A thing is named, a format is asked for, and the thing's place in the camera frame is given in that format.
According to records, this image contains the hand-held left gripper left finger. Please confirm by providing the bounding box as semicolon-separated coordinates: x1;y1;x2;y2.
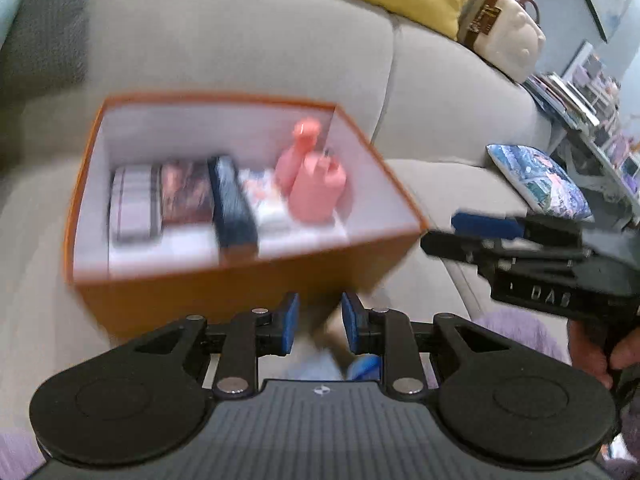
134;292;301;397

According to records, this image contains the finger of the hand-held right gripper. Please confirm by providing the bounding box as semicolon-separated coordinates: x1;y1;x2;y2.
420;231;532;272
451;212;530;241

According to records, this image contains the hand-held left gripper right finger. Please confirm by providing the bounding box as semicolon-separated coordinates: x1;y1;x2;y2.
341;291;507;397

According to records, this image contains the blue tin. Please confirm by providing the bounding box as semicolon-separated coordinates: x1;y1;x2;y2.
347;355;385;382

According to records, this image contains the orange cardboard box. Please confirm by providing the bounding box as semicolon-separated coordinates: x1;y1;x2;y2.
64;91;430;345

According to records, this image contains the white hand cream tube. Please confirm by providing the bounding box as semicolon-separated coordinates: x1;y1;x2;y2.
239;168;292;230

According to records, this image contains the dark blue tube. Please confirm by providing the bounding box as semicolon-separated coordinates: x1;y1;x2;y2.
207;154;260;252

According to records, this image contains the pink plastic bottle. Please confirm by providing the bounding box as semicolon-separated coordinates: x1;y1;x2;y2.
289;152;349;224

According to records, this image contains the red rectangular box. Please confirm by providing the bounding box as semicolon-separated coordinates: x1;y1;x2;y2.
160;160;216;227

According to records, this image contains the pink round container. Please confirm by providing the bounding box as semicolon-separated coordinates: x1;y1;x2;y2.
274;118;322;195

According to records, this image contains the plaid zip case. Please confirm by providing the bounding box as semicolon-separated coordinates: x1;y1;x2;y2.
108;165;164;247

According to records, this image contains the person's right hand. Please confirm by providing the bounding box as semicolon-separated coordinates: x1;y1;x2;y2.
567;317;640;391

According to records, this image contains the blue printed pillow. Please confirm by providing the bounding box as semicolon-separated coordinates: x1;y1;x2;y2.
486;144;596;222

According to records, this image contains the purple fluffy blanket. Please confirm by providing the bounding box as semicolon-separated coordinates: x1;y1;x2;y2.
0;307;640;480

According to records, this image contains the cluttered side table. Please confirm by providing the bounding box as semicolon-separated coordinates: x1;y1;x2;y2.
549;40;640;233

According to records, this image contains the cream mini suitcase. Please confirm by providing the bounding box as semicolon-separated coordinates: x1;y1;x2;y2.
457;0;547;85

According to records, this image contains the beige sofa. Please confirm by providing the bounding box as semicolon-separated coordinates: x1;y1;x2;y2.
0;0;596;431

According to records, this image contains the houndstooth pillow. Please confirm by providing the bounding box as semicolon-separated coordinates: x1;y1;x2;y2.
10;0;92;98

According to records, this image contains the light blue pillow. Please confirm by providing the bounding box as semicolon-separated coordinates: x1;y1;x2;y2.
0;0;24;47

